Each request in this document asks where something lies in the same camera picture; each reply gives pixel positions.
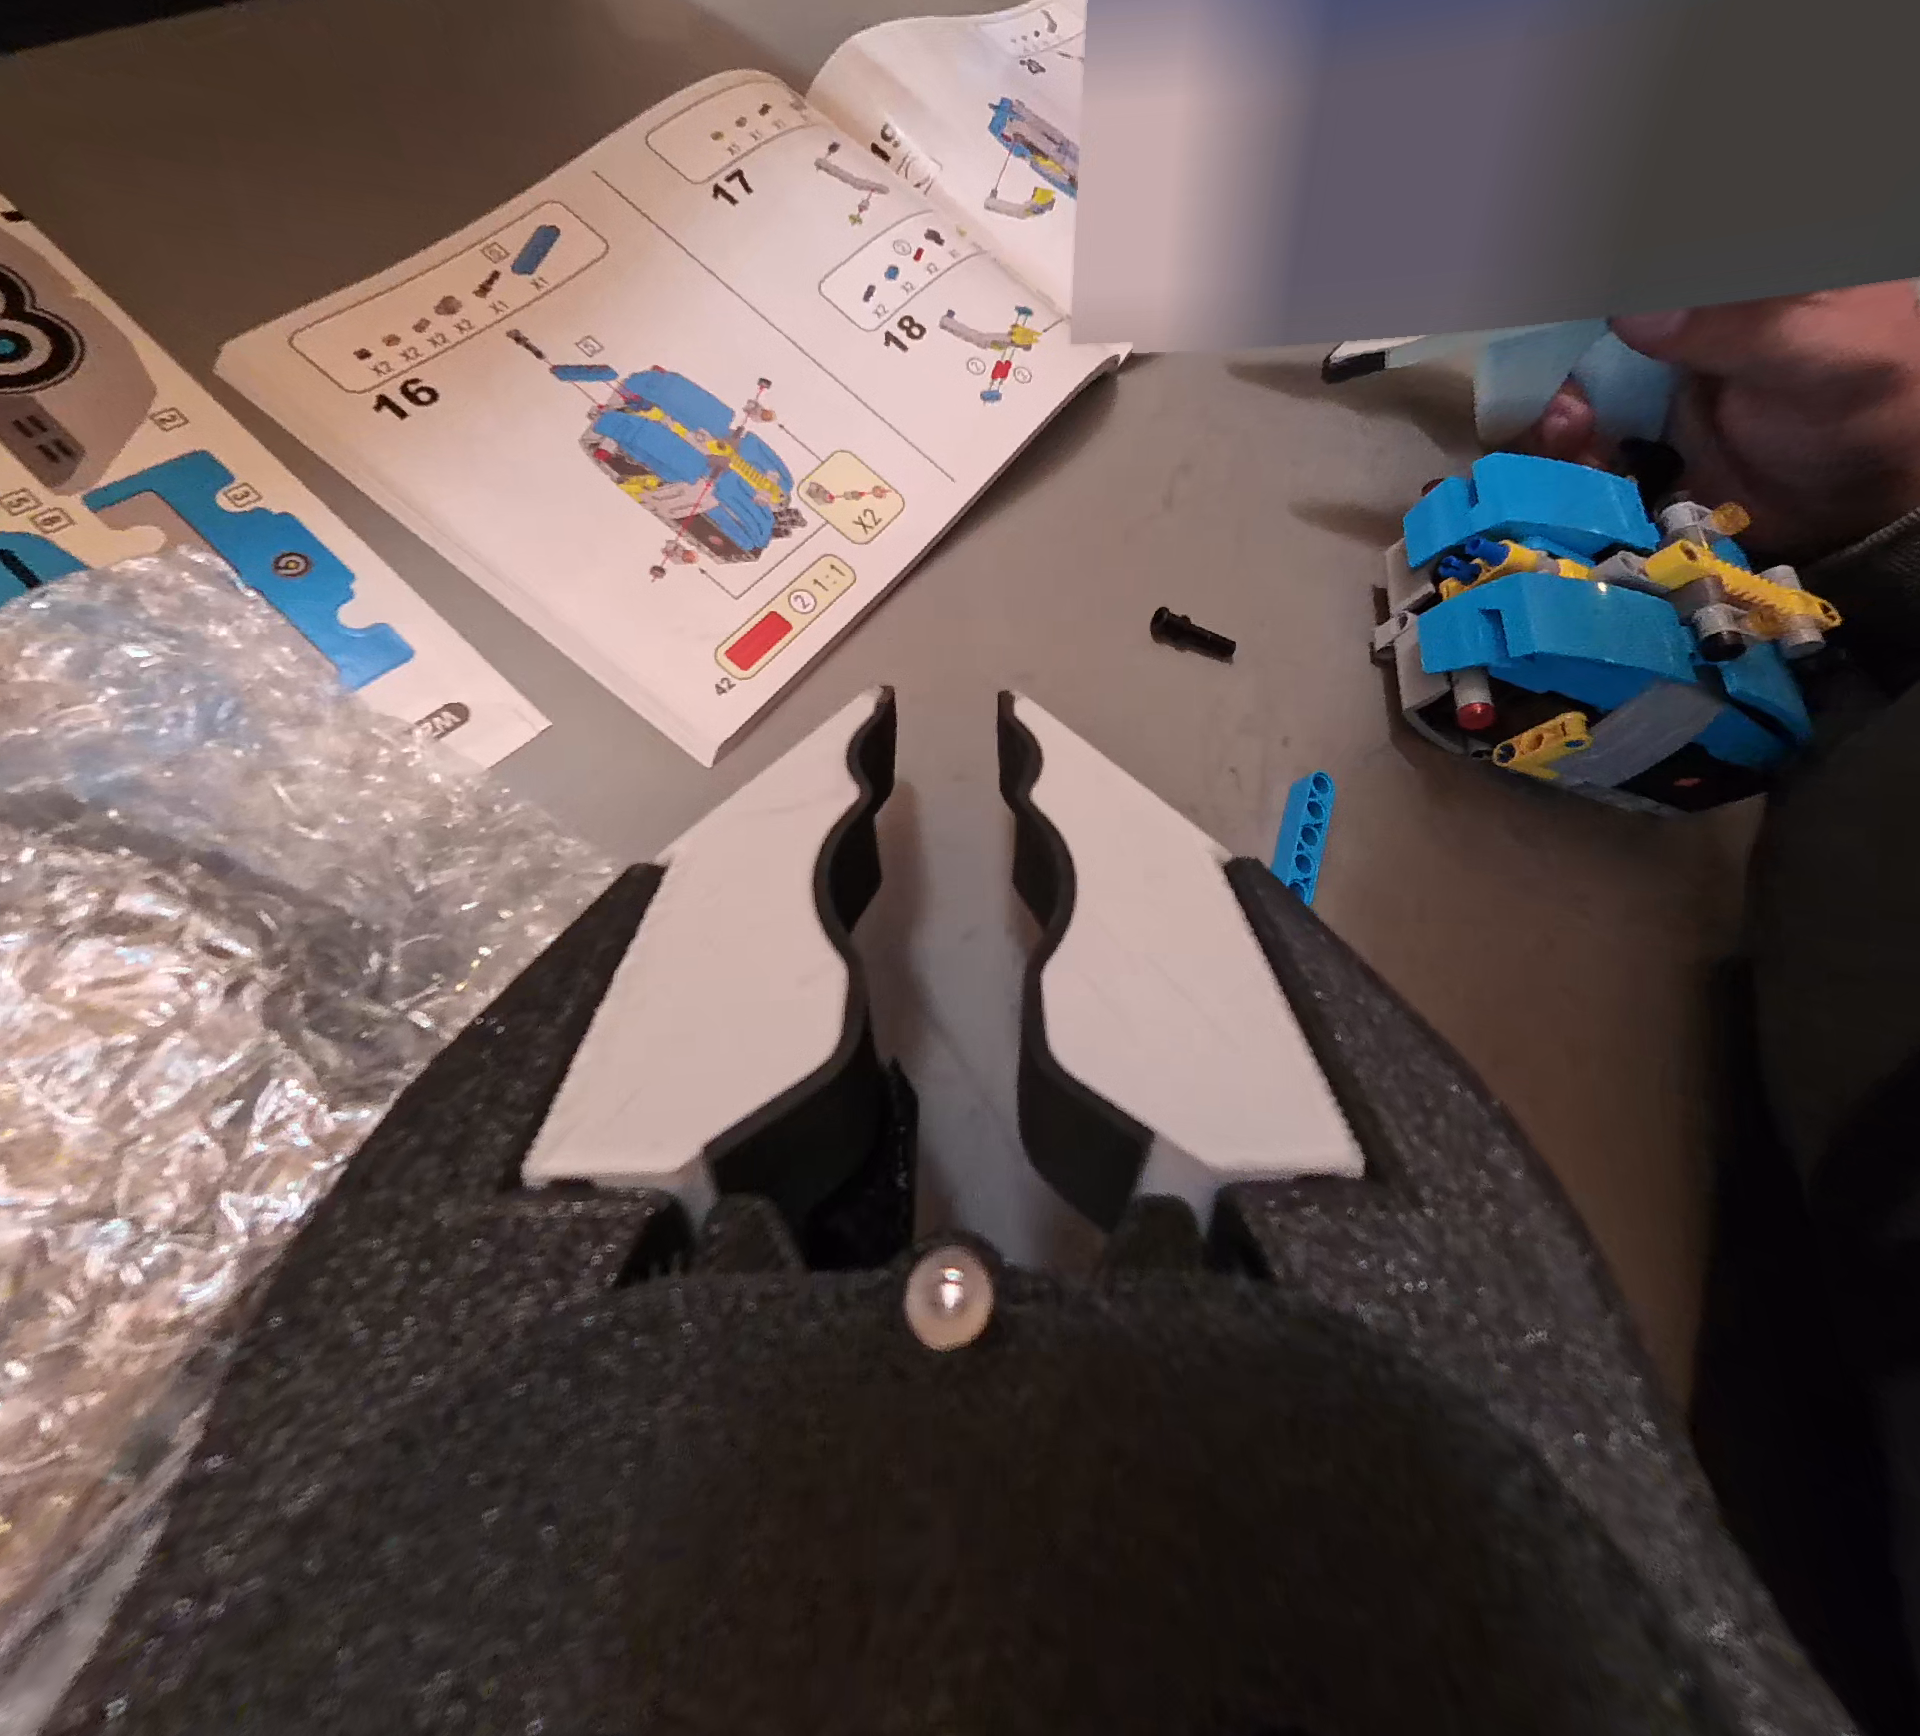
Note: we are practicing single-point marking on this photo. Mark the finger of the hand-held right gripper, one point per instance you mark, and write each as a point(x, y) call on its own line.
point(1373, 358)

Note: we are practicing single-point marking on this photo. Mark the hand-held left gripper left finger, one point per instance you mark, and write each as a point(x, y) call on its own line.
point(704, 1015)

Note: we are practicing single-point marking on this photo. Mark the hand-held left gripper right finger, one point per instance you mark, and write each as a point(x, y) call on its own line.
point(1184, 1015)

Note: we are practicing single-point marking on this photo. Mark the blue brick toy car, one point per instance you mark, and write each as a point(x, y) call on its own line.
point(1545, 632)

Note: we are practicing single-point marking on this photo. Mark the person's right forearm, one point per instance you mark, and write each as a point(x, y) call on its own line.
point(1875, 610)

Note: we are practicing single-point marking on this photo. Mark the grey desk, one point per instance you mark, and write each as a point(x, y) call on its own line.
point(1051, 536)

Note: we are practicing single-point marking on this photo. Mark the person's right hand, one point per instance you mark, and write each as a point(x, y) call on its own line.
point(1801, 416)

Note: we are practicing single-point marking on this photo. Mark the blue brick beam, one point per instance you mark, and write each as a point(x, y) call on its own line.
point(1307, 836)

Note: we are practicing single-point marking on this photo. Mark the black brick axle pin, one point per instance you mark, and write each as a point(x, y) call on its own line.
point(1194, 632)

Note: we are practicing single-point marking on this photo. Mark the crumpled clear plastic bag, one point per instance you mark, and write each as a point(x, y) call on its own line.
point(181, 940)

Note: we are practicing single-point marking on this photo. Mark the open instruction booklet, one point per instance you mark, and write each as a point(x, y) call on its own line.
point(496, 492)

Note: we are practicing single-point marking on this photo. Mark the blue printed leaflet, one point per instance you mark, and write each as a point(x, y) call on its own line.
point(150, 446)

